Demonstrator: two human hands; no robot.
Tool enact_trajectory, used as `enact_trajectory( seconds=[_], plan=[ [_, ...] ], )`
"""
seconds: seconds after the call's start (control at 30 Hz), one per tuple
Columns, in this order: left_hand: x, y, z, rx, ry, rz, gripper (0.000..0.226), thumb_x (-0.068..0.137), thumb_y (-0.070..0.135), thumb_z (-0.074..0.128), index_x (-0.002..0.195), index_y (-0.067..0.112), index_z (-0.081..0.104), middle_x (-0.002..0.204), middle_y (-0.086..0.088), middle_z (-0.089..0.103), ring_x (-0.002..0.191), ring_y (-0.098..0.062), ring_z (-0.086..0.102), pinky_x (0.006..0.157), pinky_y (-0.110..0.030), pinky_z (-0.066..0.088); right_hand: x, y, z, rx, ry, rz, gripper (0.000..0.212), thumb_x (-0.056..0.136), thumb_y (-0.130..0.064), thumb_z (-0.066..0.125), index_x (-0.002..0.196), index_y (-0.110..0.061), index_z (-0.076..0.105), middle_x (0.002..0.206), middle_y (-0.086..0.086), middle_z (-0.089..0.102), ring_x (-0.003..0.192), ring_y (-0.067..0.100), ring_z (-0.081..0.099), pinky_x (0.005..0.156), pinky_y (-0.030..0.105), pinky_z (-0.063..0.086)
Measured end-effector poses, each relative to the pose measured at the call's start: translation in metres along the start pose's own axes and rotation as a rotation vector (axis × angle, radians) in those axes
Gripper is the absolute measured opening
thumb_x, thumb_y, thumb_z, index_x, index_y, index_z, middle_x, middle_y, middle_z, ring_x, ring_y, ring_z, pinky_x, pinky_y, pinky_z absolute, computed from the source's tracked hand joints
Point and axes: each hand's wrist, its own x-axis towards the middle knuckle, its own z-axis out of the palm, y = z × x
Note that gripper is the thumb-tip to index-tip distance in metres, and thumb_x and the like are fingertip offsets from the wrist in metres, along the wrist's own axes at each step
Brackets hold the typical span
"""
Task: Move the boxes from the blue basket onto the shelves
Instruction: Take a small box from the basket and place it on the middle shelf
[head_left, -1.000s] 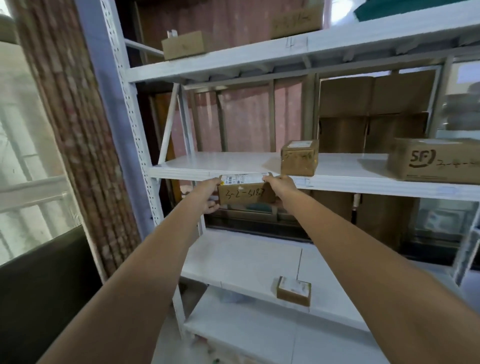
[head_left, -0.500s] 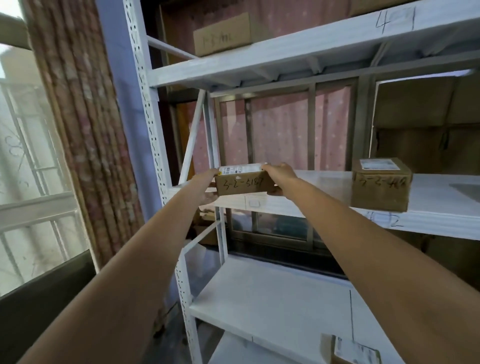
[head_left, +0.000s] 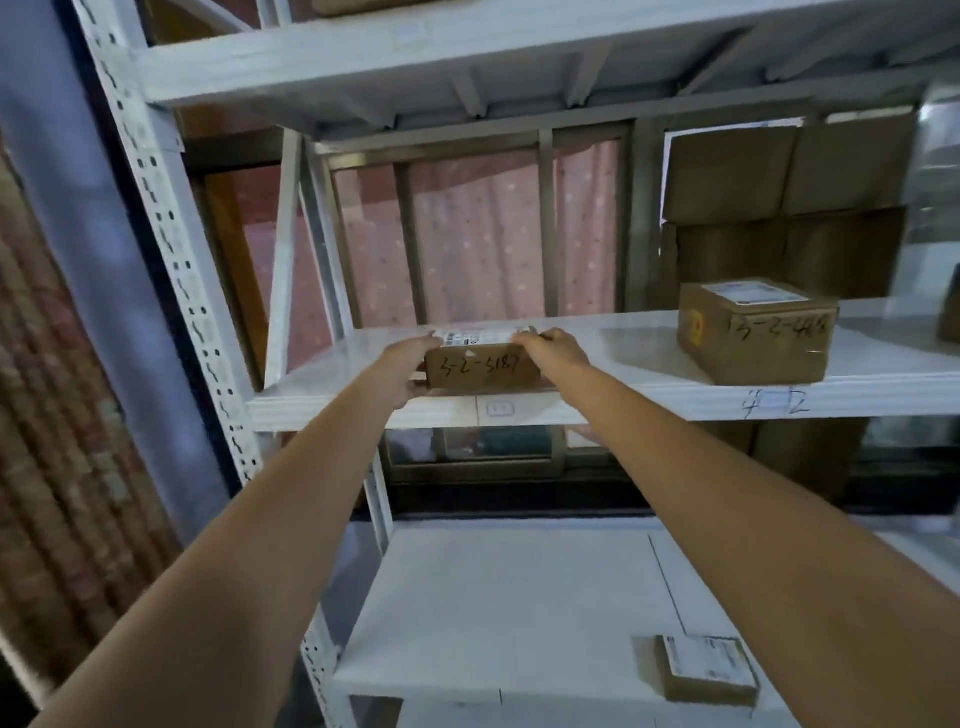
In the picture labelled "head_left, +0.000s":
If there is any cube box marked 3-3-418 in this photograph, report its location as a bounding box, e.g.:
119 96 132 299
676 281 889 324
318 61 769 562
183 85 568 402
677 278 840 387

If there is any cardboard box with black logo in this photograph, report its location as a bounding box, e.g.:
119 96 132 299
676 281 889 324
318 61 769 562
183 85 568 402
938 262 960 346

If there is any pink dotted curtain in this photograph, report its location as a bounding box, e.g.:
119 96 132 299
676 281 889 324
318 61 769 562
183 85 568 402
224 138 624 369

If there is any brown patterned curtain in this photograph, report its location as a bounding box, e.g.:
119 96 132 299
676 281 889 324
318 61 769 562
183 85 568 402
0 127 181 691

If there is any white metal shelving rack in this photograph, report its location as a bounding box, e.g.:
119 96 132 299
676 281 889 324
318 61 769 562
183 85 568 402
71 0 960 728

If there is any flattened brown carton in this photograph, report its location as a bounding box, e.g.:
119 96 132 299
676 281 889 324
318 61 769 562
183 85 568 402
659 125 800 459
783 112 920 504

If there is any dark wooden window frame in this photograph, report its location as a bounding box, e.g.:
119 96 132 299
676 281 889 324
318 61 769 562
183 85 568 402
142 0 301 391

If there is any person's right hand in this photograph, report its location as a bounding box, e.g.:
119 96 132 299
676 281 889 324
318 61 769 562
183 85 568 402
511 327 594 391

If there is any person's left hand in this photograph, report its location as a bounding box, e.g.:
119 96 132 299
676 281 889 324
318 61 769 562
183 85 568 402
374 333 444 412

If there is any person's left forearm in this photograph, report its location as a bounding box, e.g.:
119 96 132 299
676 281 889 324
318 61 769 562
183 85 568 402
29 374 421 728

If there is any person's right forearm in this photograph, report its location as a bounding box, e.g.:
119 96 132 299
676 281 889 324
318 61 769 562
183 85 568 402
569 367 960 728

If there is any grey sliding window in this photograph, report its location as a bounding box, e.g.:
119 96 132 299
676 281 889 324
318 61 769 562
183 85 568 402
179 97 960 489

